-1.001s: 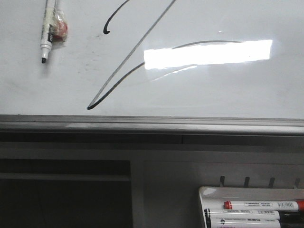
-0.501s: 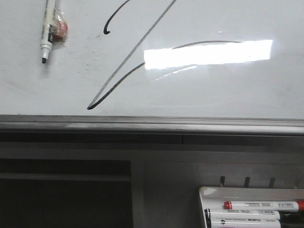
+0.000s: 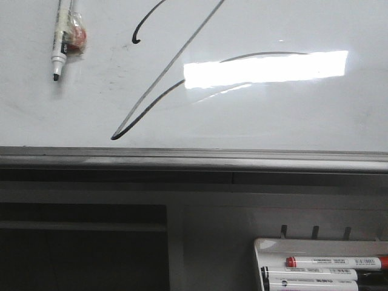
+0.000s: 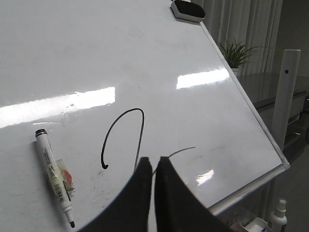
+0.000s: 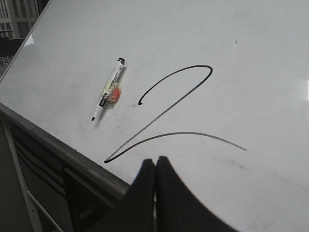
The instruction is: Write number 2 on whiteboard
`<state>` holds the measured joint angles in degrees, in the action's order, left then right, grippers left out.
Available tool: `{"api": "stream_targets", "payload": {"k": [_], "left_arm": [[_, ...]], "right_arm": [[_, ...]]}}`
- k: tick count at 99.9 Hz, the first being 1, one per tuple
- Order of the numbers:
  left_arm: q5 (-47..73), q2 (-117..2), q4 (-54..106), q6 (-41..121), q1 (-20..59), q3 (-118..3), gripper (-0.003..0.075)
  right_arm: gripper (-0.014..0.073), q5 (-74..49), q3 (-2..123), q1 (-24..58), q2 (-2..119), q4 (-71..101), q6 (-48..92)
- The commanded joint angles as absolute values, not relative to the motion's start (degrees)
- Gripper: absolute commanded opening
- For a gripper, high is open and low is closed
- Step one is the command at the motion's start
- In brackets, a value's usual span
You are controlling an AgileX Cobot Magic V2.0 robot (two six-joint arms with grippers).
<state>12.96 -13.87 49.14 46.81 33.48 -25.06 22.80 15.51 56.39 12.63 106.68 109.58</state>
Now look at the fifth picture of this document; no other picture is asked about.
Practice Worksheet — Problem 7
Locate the white black-tip whiteboard marker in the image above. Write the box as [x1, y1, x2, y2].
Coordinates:
[91, 58, 125, 121]

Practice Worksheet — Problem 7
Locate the grey whiteboard frame rail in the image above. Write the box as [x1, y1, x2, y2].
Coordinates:
[0, 104, 130, 202]

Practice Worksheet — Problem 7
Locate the white whiteboard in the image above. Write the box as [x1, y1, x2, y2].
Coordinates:
[0, 0, 309, 232]

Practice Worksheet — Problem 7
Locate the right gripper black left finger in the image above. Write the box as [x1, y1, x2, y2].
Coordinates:
[97, 159, 155, 232]

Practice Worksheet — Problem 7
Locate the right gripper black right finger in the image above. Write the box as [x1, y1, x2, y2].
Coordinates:
[155, 156, 236, 232]

